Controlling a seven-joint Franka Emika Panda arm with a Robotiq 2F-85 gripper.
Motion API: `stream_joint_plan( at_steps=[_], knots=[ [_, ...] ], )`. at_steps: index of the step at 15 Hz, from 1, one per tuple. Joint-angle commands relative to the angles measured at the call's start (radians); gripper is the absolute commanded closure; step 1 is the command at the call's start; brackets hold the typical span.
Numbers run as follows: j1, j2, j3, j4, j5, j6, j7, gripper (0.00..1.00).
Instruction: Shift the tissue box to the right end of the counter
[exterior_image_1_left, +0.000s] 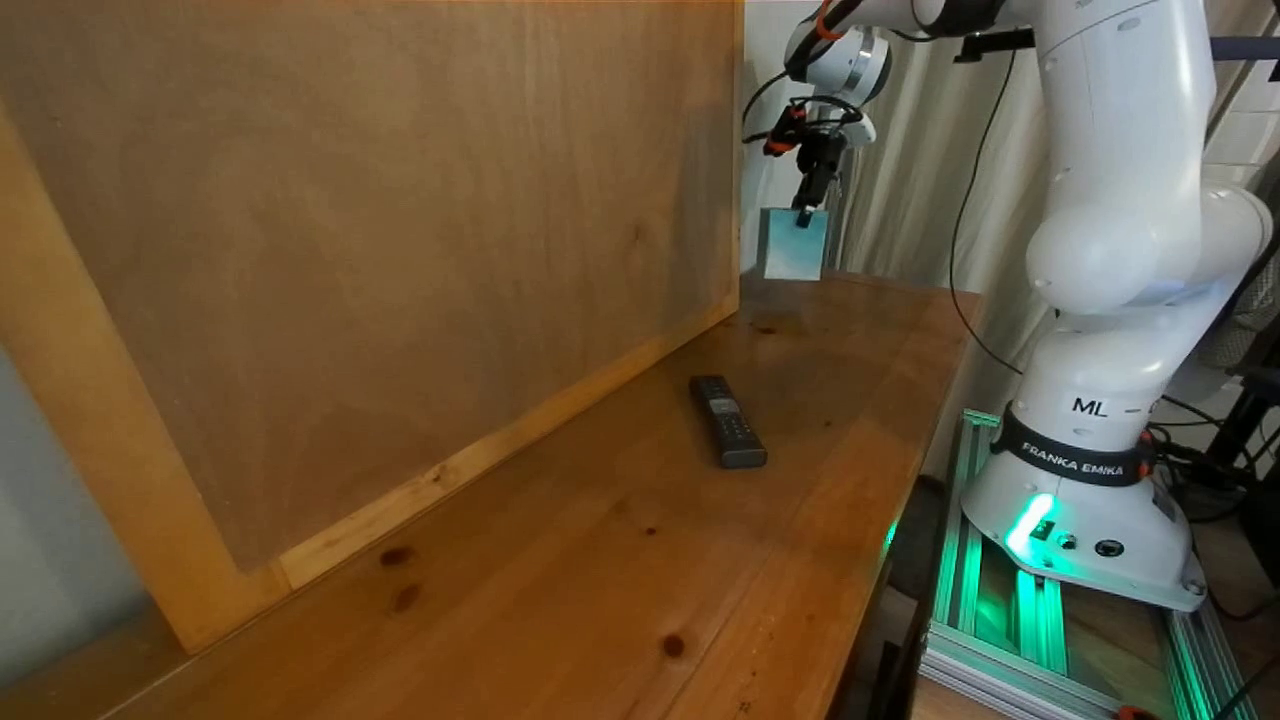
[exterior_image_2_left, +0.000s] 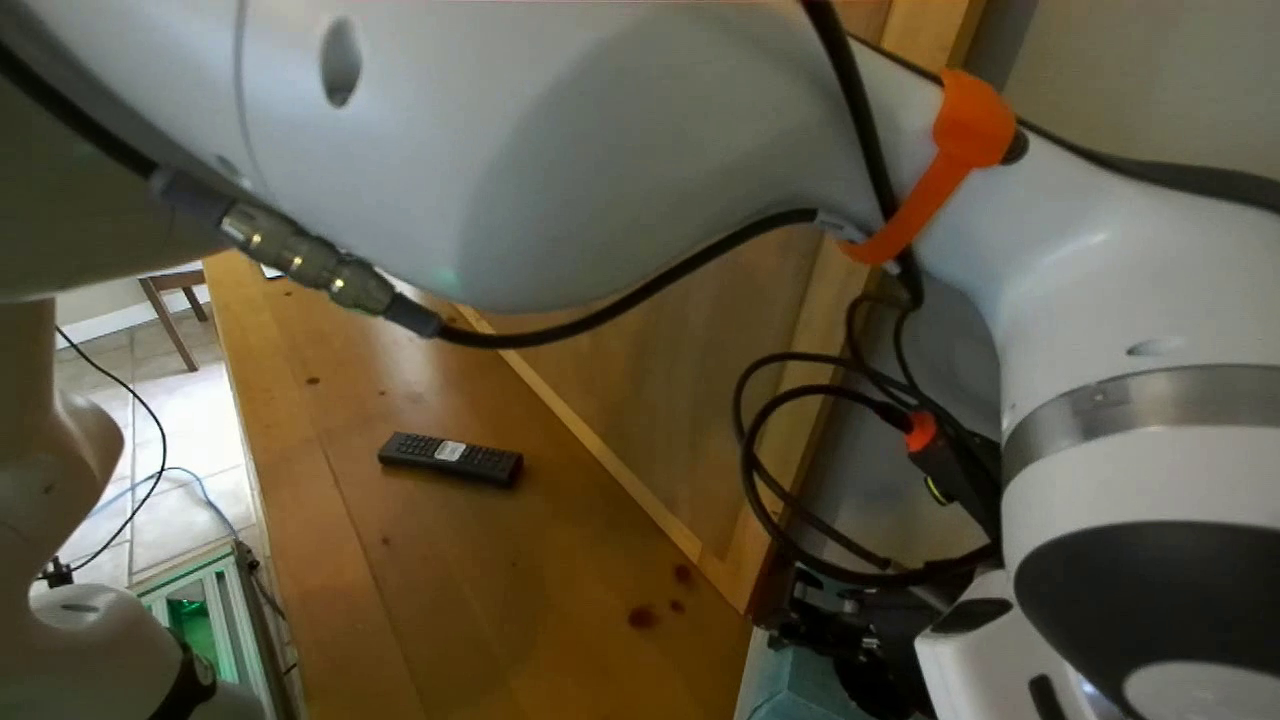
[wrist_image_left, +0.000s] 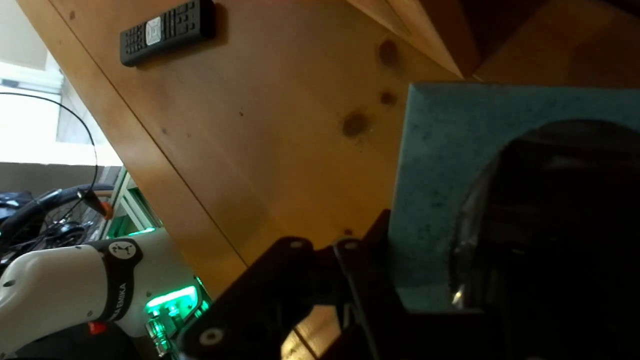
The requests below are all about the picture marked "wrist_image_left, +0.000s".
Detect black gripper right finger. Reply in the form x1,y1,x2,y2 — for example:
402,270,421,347
451,118,640,360

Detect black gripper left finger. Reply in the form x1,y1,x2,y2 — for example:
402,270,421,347
175,208,429,360

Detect teal tissue box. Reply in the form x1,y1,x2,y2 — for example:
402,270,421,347
388,83,640,317

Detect large wooden back board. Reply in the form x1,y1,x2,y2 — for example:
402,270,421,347
346,0,640,90

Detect black remote control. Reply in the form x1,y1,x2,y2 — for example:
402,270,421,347
118,0,220,68

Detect thin black cable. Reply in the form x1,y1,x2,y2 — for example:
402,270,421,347
0,88,104,203

